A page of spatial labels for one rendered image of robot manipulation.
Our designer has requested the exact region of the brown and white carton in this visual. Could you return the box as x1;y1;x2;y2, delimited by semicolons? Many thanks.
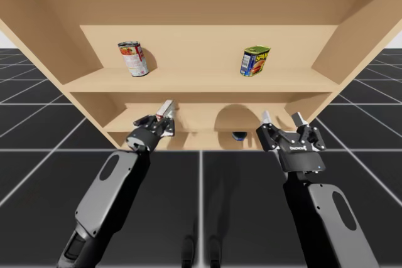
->
156;99;175;121

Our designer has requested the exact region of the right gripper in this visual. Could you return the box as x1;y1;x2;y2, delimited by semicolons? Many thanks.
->
255;110;326;175

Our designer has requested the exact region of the green and blue rectangular can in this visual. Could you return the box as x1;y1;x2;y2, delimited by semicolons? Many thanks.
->
239;45;272;77

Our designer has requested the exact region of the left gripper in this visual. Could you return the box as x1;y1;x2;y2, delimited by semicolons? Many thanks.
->
125;109;176;153

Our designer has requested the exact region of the red and white can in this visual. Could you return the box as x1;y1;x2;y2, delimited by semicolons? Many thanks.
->
117;41;149;78

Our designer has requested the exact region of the pale wooden shelf unit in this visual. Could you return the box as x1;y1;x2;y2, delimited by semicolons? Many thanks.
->
0;0;402;151

